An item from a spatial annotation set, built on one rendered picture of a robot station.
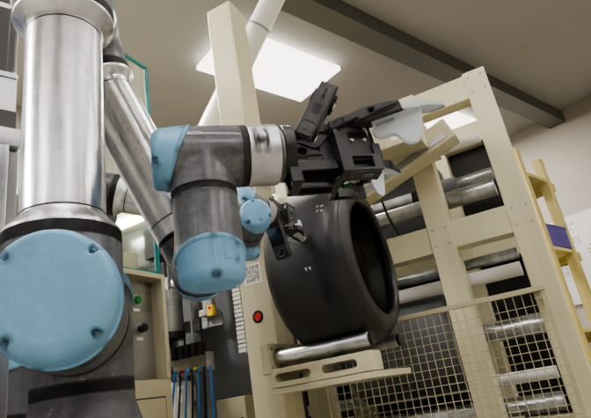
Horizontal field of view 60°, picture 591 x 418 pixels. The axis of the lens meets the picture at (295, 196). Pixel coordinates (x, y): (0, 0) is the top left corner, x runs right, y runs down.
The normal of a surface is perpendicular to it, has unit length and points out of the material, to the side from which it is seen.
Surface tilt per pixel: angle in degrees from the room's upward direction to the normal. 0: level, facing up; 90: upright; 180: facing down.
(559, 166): 90
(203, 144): 90
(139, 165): 99
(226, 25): 90
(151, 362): 90
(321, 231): 80
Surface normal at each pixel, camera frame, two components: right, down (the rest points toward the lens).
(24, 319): 0.24, -0.27
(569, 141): -0.77, -0.12
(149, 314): 0.86, -0.31
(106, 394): 0.71, -0.38
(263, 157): 0.27, 0.15
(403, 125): -0.36, -0.40
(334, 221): 0.22, -0.59
